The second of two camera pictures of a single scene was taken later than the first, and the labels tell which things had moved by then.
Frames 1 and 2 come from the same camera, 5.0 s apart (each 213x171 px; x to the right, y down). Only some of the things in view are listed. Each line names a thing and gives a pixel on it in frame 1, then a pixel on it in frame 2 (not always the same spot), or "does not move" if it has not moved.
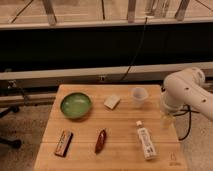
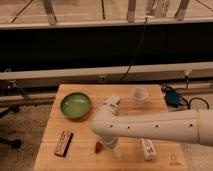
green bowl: [76, 105] does not move
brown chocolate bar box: [64, 144] does not move
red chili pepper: [101, 141] does not move
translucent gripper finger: [167, 121] → [117, 151]
